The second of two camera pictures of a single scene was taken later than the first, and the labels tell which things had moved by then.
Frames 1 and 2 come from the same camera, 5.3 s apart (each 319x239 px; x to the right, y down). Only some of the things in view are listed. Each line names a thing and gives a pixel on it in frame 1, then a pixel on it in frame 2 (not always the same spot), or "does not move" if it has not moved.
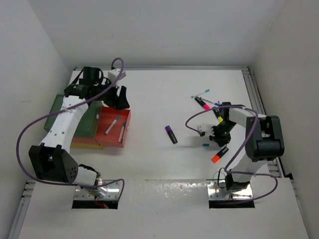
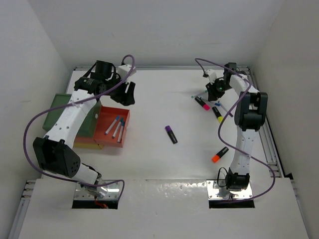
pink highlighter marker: x=204 y=105 does not move
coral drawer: x=107 y=116 does not move
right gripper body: x=221 y=133 to x=218 y=88
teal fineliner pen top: x=206 y=91 does not move
